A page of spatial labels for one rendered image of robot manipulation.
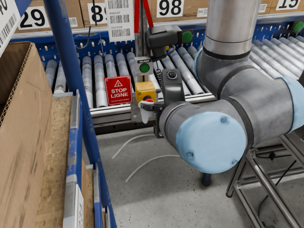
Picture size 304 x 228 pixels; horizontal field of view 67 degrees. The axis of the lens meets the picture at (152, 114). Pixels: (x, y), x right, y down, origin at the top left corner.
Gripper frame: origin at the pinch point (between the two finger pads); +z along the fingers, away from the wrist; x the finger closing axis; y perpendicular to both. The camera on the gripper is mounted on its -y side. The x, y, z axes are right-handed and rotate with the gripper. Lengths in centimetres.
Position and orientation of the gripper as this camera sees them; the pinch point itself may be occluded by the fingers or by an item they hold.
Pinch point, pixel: (158, 101)
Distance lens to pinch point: 67.0
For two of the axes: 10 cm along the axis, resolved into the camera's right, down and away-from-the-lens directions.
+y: 0.3, 9.8, 1.8
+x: 9.8, -0.6, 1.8
